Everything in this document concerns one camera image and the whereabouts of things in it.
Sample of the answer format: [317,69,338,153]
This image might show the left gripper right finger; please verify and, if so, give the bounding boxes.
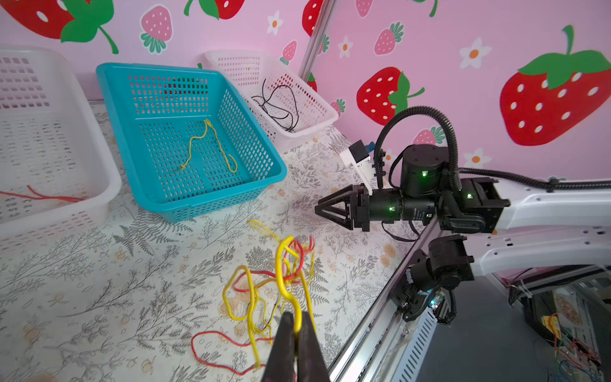
[297,311,330,382]

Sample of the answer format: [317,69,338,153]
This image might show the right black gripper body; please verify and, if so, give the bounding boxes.
[350,185,435,232]

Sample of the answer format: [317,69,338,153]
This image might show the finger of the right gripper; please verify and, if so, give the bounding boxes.
[314,186,355,229]

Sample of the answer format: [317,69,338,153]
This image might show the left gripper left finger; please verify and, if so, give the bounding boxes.
[261,312,296,382]

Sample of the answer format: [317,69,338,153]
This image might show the cable pile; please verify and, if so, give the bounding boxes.
[190,218,318,377]

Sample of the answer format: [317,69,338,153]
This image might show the black cable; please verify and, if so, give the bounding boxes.
[251,78,301,133]

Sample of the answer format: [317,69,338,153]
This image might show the red cable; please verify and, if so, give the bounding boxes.
[0,185,87,204]

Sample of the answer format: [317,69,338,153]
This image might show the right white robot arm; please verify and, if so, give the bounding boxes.
[315,144,610,322]

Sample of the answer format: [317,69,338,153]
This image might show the right white plastic basket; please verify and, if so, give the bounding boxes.
[205,50,339,153]

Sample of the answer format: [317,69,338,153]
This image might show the white plastic basket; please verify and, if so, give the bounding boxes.
[1,46,121,251]
[205,50,339,153]

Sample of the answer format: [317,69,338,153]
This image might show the teal plastic basket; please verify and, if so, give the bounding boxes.
[96,63,287,223]

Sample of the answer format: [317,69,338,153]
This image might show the left white plastic basket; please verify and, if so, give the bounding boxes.
[1,46,121,251]

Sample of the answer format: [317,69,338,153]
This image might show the aluminium front rail frame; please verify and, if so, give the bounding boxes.
[329,222,442,381]

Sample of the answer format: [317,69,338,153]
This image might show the right corner aluminium post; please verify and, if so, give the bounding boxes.
[298,0,337,81]

